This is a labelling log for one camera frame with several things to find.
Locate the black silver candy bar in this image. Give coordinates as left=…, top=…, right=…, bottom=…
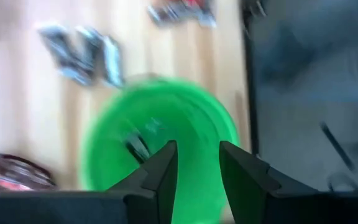
left=37, top=23, right=98, bottom=87
left=123, top=129, right=151, bottom=165
left=99, top=34, right=126, bottom=89

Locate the dark red candy bag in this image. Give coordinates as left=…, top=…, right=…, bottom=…
left=0, top=151, right=58, bottom=193

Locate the black table edge frame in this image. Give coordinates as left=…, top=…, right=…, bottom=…
left=241, top=0, right=260, bottom=158

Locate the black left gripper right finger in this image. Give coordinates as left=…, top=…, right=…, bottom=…
left=219, top=140, right=318, bottom=224

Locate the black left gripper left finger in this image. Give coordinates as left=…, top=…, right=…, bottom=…
left=107, top=140, right=179, bottom=224

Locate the red Skittles candy bag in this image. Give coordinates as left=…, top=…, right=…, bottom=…
left=166, top=0, right=213, bottom=13

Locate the green plastic bucket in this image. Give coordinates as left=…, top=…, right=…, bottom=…
left=79, top=77, right=241, bottom=224

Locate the silver candy wrapper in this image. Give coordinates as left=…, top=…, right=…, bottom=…
left=147, top=3, right=180, bottom=27

